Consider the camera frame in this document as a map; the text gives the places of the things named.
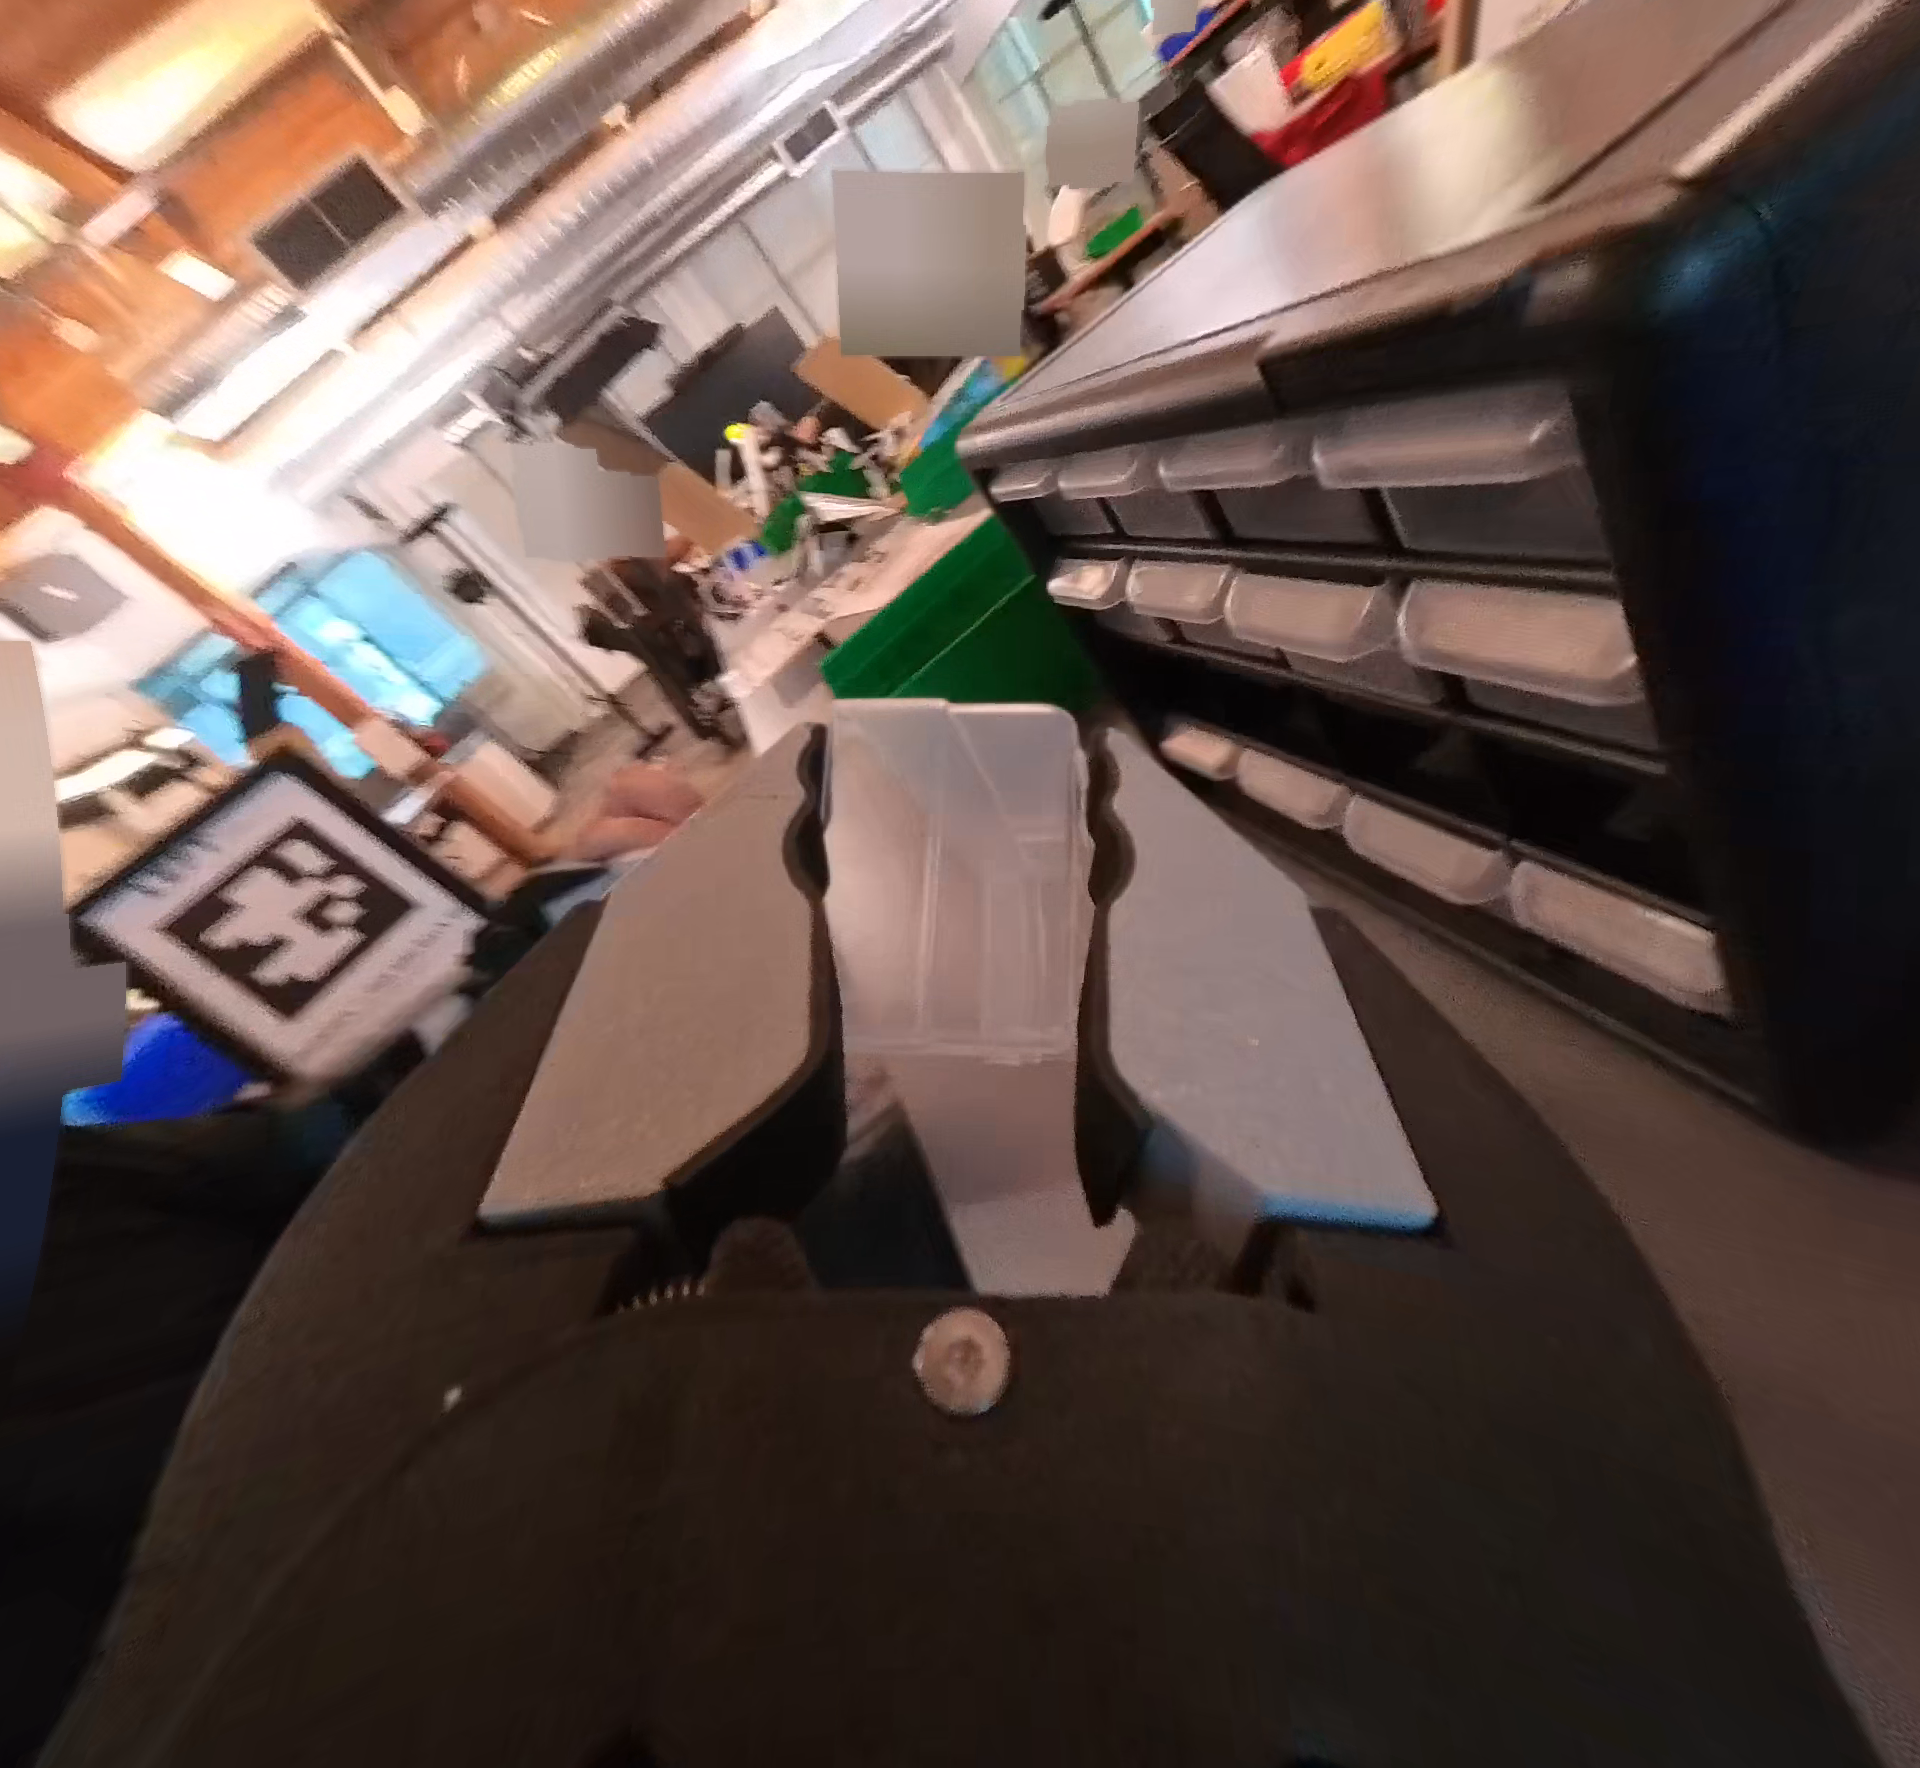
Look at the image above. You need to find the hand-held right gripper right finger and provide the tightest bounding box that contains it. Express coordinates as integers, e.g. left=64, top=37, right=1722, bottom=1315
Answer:
left=1072, top=726, right=1442, bottom=1288

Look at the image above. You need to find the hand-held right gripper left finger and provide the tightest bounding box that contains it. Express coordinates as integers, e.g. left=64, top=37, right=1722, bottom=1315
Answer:
left=477, top=720, right=844, bottom=1235

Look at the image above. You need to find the clear plastic drawer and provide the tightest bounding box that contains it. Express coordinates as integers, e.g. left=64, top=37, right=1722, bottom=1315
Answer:
left=828, top=698, right=1092, bottom=1064

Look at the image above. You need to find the bank of clear drawers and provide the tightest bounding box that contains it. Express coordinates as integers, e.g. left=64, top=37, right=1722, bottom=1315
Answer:
left=981, top=380, right=1735, bottom=1019

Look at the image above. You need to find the green plastic bin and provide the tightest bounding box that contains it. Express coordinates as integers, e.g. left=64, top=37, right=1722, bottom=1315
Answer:
left=817, top=507, right=1104, bottom=723

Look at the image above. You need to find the black drawer cabinet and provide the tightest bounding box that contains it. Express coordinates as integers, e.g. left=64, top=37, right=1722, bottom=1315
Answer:
left=955, top=0, right=1920, bottom=1155

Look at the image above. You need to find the person's left hand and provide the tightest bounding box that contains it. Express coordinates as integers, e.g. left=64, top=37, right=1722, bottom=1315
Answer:
left=574, top=767, right=707, bottom=869

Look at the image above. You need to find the wooden beam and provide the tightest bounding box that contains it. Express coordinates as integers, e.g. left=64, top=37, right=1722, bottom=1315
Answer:
left=0, top=439, right=541, bottom=869

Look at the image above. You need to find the black monitor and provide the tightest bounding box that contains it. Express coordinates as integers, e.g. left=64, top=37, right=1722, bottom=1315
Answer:
left=646, top=305, right=819, bottom=455

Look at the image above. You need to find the silver ventilation pipe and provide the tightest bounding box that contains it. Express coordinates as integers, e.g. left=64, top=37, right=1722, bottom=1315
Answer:
left=150, top=0, right=961, bottom=420

